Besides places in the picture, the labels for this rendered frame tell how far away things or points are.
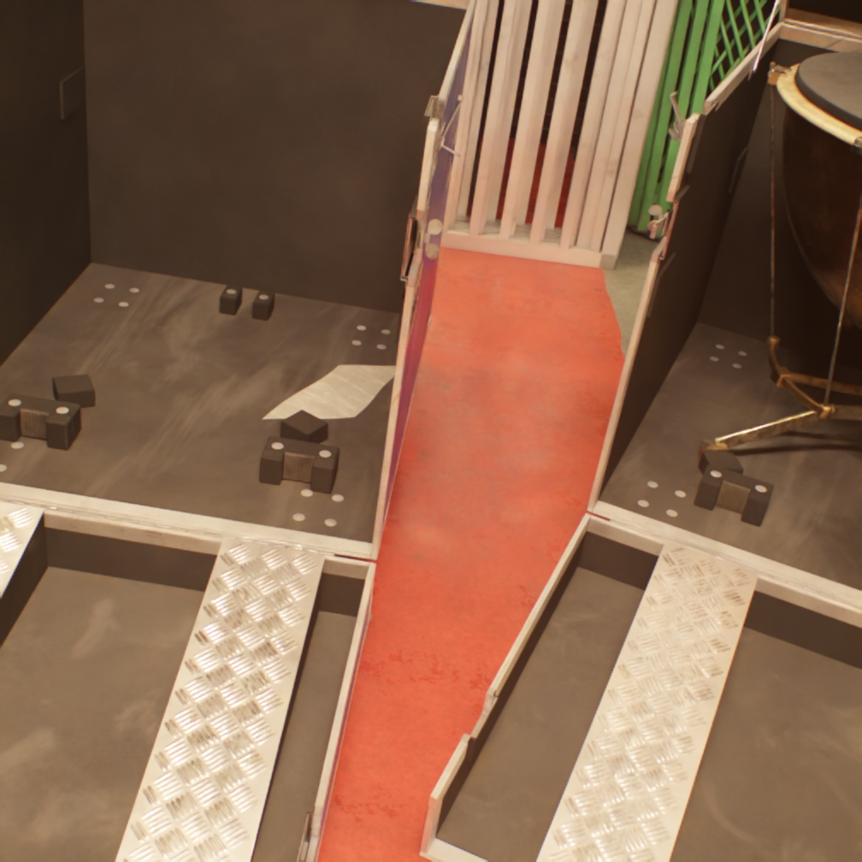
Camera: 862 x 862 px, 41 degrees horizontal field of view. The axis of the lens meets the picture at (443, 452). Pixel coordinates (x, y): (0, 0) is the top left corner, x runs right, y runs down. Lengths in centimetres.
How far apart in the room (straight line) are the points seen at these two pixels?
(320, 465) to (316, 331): 66
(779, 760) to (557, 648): 44
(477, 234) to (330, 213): 104
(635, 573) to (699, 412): 54
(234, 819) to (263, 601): 40
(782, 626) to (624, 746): 51
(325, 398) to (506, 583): 57
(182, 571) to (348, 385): 64
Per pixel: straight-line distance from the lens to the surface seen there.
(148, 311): 283
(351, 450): 236
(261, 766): 184
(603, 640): 224
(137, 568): 221
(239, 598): 202
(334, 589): 213
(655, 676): 208
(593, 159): 380
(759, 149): 303
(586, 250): 385
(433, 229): 182
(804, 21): 297
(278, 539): 211
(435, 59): 270
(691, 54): 415
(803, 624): 235
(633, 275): 386
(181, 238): 296
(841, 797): 214
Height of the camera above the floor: 147
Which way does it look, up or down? 33 degrees down
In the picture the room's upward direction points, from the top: 9 degrees clockwise
